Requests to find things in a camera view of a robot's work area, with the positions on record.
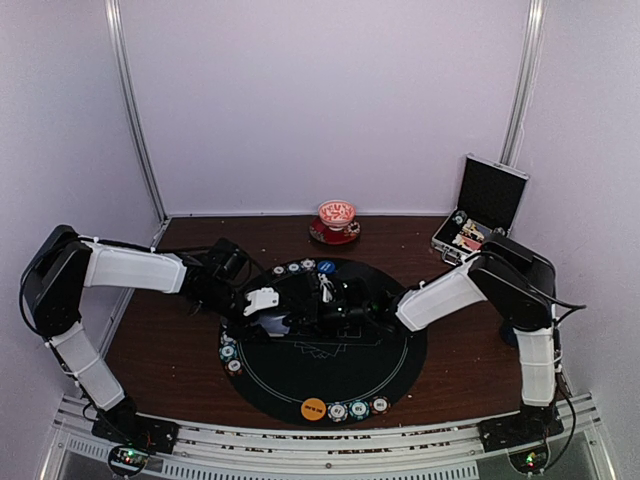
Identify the aluminium frame post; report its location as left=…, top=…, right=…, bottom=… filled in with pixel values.
left=499, top=0, right=546, bottom=167
left=105, top=0, right=168, bottom=223

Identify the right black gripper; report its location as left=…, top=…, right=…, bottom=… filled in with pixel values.
left=283, top=293, right=371, bottom=340

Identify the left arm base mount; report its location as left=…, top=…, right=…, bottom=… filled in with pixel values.
left=89, top=394, right=179, bottom=479

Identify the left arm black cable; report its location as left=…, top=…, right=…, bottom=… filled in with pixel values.
left=18, top=239, right=271, bottom=346

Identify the dark blue mug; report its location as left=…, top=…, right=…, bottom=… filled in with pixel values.
left=499, top=323, right=518, bottom=348

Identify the right aluminium frame post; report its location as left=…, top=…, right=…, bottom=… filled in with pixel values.
left=499, top=0, right=546, bottom=167

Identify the red playing card deck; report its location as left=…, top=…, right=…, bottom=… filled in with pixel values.
left=453, top=234, right=482, bottom=252

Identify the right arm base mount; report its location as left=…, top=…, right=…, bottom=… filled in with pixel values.
left=477, top=401, right=564, bottom=476

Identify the red patterned bowl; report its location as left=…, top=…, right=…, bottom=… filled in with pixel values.
left=318, top=200, right=356, bottom=230

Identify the blue small blind button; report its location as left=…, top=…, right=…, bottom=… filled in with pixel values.
left=316, top=260, right=336, bottom=275

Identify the green chip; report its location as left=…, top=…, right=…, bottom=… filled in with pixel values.
left=219, top=344, right=238, bottom=363
left=286, top=262, right=302, bottom=274
left=348, top=400, right=370, bottom=421

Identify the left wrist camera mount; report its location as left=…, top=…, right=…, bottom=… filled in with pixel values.
left=243, top=287, right=280, bottom=317

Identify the orange chip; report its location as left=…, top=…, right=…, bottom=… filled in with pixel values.
left=225, top=358, right=243, bottom=377
left=271, top=265, right=286, bottom=277
left=369, top=396, right=391, bottom=415

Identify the chip roll in case left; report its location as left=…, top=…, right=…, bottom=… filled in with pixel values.
left=451, top=210, right=468, bottom=226

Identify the left aluminium frame post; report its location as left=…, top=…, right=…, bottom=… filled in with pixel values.
left=105, top=0, right=168, bottom=223

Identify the grey card deck box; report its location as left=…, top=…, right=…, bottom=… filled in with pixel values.
left=258, top=314, right=290, bottom=338

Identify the round black poker mat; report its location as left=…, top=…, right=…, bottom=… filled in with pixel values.
left=230, top=258, right=427, bottom=427

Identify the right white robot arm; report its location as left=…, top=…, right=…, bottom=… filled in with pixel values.
left=293, top=233, right=559, bottom=442

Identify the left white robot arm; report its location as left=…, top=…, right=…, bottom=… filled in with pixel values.
left=18, top=224, right=293, bottom=444

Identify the red floral saucer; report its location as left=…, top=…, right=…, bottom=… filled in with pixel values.
left=309, top=216, right=361, bottom=246

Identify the aluminium poker case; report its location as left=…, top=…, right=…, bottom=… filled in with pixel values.
left=431, top=154, right=529, bottom=266

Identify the playing card deck in case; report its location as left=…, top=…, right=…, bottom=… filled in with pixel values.
left=462, top=219, right=492, bottom=241

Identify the orange big blind button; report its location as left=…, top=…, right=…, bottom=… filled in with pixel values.
left=300, top=397, right=327, bottom=422

